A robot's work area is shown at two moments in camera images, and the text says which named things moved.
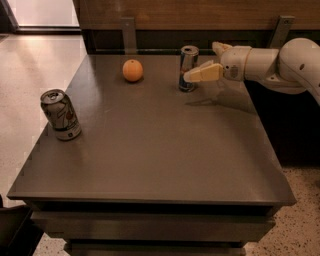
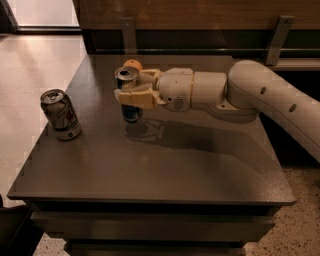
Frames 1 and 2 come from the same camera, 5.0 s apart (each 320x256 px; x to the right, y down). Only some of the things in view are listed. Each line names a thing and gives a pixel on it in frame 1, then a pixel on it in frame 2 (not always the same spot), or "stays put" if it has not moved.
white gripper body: x=233 y=64 to x=175 y=87
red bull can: x=189 y=60 to x=122 y=75
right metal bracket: x=281 y=31 stays put
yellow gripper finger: x=206 y=72 to x=145 y=98
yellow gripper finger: x=220 y=47 to x=156 y=74
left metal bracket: x=128 y=29 stays put
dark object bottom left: x=19 y=233 stays put
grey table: x=156 y=171 stays put
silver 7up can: x=61 y=114 stays put
